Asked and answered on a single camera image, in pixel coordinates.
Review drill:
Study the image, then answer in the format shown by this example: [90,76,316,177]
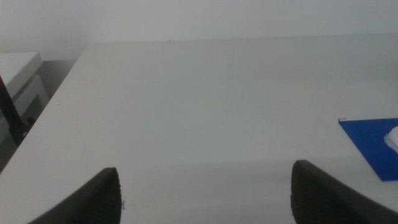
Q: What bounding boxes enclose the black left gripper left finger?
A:
[27,167,123,224]

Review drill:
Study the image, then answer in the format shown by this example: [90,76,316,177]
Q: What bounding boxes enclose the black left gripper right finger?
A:
[290,159,398,224]

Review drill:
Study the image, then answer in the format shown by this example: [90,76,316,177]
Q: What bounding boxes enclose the white plastic cup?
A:
[383,125,398,155]

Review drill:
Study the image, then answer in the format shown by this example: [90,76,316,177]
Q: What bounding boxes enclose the blue rectangular mat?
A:
[338,117,398,182]

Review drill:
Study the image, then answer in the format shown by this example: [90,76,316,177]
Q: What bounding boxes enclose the white side cabinet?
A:
[0,51,50,147]

